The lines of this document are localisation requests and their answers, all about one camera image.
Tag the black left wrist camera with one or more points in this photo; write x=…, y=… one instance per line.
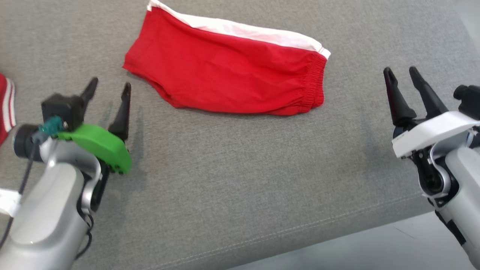
x=62, y=108

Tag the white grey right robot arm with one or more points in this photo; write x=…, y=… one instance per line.
x=463, y=176

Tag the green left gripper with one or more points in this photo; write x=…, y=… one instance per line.
x=105, y=146

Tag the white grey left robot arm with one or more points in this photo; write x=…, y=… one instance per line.
x=48, y=210

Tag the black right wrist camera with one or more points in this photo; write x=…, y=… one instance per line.
x=468, y=101

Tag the grey fabric sofa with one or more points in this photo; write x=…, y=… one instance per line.
x=243, y=168

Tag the red shorts white side stripe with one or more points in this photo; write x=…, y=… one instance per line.
x=225, y=75

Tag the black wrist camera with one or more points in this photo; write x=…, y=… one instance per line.
x=468, y=101
x=62, y=108

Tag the red white basketball jersey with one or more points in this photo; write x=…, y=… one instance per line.
x=5, y=108

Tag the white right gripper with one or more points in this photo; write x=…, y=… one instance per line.
x=431, y=131

